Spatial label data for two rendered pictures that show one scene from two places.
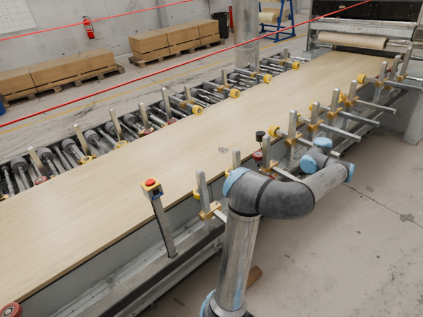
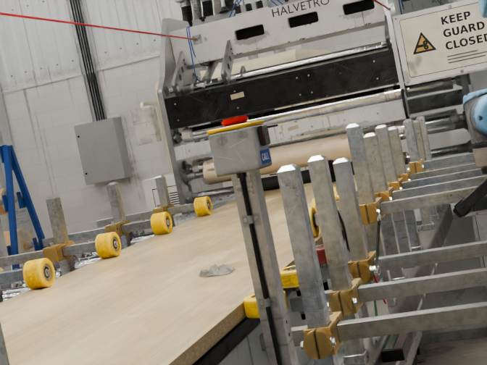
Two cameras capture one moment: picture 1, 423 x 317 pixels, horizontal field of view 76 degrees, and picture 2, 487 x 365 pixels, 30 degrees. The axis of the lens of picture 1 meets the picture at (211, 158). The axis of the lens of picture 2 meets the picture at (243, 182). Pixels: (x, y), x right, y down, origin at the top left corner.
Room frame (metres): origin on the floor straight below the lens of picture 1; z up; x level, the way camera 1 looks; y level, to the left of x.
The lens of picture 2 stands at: (-0.14, 1.11, 1.21)
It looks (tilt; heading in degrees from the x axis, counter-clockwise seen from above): 3 degrees down; 322
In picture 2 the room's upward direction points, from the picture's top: 11 degrees counter-clockwise
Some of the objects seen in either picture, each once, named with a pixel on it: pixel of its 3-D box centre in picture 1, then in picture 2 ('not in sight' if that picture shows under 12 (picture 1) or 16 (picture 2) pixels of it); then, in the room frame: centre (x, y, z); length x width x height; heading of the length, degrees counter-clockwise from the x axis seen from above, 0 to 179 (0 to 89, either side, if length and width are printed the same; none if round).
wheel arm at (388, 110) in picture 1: (369, 105); (442, 173); (1.84, -1.27, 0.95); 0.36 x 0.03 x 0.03; 35
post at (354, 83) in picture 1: (349, 109); (405, 197); (1.93, -1.16, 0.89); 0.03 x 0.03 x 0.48; 35
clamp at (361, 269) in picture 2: (267, 168); (362, 267); (1.37, -0.36, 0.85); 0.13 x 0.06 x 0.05; 125
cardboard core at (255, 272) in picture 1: (244, 282); not in sight; (1.06, -0.12, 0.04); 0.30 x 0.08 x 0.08; 125
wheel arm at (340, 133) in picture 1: (324, 127); (406, 193); (1.61, -0.82, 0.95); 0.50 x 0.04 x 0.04; 35
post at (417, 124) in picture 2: (390, 81); (425, 177); (2.36, -1.78, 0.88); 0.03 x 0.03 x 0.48; 35
